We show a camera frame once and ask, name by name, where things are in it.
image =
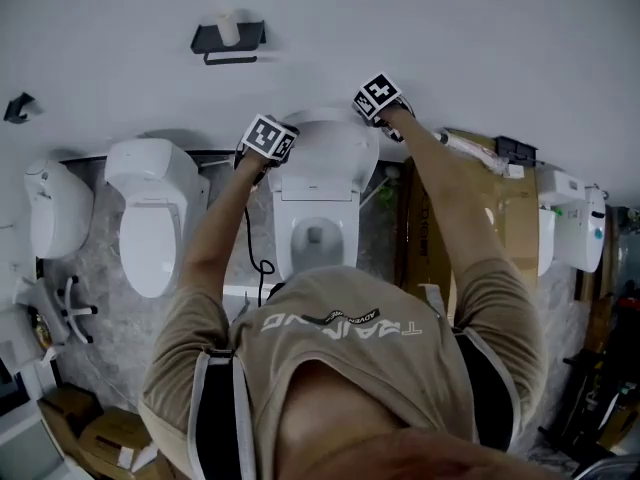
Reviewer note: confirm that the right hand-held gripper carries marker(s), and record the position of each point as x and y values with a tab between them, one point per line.
377	93

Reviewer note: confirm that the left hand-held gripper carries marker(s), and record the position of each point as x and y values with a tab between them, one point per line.
262	135

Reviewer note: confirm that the person's left forearm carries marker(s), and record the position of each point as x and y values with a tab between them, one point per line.
220	228

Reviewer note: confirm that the person's right forearm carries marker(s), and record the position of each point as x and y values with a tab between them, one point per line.
440	183

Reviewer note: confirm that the white toilet brush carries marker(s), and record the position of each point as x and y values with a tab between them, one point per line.
392	172

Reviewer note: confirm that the white tankless toilet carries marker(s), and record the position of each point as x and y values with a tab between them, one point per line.
285	238

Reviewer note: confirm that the white toilet with tank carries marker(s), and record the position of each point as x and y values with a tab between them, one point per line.
150	228

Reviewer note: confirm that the white rounded toilet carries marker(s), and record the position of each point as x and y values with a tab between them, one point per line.
60	208

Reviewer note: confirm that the green plastic wrapper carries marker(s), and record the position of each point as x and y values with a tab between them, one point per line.
387	197

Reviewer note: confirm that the plastic-wrapped tube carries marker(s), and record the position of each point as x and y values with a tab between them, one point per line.
470	150

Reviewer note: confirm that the small white box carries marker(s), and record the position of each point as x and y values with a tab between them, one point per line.
511	171

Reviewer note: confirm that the large cardboard box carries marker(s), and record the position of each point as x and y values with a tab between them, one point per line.
515	228

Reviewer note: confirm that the white ceramic fixture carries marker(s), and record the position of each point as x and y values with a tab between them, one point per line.
575	233

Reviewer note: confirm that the person's beige shirt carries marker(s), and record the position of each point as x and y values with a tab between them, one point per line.
350	368

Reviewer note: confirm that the white office chair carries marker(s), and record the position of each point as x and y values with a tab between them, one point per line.
45	313

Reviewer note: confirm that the small cardboard box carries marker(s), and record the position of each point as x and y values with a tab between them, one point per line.
70	408
115	433

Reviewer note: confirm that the dark-framed window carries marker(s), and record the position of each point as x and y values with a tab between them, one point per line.
11	388

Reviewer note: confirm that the black wall shelf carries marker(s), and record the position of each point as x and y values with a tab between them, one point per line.
250	30

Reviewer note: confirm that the black metal bracket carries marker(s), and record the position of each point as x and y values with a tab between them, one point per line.
517	149

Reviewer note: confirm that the small black wall holder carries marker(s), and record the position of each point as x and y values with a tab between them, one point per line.
17	108

